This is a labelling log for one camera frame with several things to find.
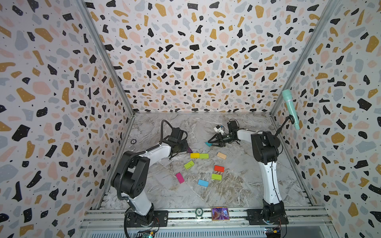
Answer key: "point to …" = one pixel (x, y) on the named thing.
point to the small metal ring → (133, 141)
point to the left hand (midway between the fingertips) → (189, 145)
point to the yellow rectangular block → (194, 155)
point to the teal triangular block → (209, 144)
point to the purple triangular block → (189, 150)
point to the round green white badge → (199, 211)
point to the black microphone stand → (279, 130)
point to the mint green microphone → (287, 95)
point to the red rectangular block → (218, 168)
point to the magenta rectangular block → (180, 178)
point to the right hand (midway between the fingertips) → (214, 143)
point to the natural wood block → (222, 155)
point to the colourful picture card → (220, 213)
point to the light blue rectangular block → (203, 183)
